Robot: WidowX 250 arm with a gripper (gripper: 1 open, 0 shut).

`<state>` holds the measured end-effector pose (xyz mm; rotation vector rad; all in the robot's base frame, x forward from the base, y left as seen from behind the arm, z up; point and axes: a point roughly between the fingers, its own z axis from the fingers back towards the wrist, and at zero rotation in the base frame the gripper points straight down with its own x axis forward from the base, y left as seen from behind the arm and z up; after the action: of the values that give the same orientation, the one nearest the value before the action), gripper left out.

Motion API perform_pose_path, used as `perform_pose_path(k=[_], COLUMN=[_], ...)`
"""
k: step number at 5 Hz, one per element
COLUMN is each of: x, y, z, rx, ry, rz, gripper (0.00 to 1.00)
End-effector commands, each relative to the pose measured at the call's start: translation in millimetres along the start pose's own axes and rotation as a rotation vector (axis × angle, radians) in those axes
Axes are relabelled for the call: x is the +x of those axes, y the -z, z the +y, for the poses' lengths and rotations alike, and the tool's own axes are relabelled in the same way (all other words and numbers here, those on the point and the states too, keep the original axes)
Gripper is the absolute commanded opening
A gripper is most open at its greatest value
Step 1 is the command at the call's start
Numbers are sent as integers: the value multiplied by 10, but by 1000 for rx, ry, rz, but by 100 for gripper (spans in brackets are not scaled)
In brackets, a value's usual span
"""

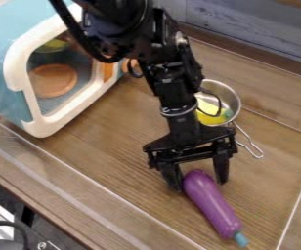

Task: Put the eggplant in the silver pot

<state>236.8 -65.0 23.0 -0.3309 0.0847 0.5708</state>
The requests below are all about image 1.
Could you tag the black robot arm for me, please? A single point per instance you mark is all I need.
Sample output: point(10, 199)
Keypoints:
point(133, 29)

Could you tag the yellow toy banana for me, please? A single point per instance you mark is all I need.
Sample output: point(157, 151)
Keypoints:
point(212, 114)

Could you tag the purple toy eggplant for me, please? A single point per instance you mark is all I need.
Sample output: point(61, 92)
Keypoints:
point(203, 191)

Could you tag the orange microwave turntable plate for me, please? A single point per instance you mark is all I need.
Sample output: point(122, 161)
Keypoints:
point(53, 80)

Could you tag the silver pot with wire handle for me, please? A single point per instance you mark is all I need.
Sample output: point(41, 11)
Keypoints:
point(217, 92)

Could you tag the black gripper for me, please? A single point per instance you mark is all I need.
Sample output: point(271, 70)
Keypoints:
point(191, 141)

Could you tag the blue toy microwave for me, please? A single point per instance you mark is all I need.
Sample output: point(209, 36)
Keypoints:
point(36, 39)

